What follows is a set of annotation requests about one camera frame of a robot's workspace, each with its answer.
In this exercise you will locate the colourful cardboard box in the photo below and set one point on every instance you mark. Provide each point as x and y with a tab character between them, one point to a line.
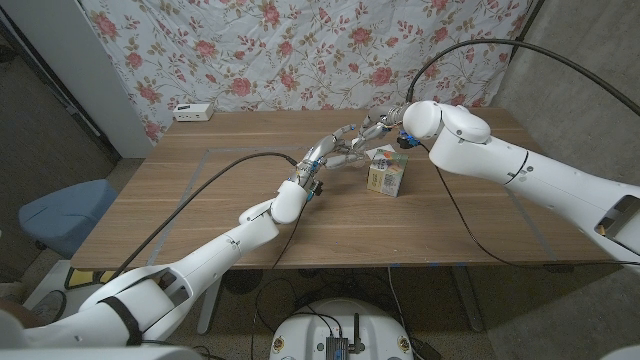
387	174

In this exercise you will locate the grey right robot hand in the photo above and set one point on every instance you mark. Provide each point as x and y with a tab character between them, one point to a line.
385	117

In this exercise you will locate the black backdrop pole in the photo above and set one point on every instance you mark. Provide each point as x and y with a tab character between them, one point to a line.
527	30

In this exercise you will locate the white partition panel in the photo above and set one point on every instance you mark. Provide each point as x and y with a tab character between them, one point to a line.
75	60

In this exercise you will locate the white robot torso base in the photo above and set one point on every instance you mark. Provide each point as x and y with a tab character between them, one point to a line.
305	335

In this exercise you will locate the person's bare leg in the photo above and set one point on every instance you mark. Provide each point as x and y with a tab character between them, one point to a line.
17	307

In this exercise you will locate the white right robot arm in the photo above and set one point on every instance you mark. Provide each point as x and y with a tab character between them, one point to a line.
525	172

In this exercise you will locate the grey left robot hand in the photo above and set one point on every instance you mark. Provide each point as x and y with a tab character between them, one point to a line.
325	145

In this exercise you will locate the blue stool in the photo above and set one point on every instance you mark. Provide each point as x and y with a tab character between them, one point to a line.
65	215

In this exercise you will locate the white power strip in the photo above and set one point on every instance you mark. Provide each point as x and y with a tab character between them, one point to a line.
192	112

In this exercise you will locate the grey table leg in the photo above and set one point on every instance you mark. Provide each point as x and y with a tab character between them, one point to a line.
467	300

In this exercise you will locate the floral backdrop cloth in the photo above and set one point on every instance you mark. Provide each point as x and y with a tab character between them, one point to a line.
300	50

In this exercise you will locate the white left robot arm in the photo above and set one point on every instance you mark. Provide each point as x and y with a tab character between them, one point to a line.
220	250

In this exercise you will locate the black round perforated disc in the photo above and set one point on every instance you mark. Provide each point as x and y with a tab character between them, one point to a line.
242	281

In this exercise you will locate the white floor board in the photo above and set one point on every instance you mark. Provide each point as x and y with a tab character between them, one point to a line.
50	280

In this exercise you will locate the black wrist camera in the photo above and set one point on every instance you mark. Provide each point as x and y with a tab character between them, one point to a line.
316	189
404	141

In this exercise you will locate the black antenna module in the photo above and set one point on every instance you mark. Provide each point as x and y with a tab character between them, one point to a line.
337	347

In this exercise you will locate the clear medicine bottle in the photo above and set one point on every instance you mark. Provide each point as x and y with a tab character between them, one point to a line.
365	156

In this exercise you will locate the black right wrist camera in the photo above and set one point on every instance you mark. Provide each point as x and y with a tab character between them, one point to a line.
404	141

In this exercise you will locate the yellow black floor mat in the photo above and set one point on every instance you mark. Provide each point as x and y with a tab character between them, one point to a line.
80	277

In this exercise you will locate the grey sneaker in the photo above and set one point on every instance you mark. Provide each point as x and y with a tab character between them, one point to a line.
50	305

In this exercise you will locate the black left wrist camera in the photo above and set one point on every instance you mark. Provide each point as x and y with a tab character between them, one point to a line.
316	189

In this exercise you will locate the white table leg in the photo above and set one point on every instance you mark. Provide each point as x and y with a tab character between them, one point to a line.
207	310

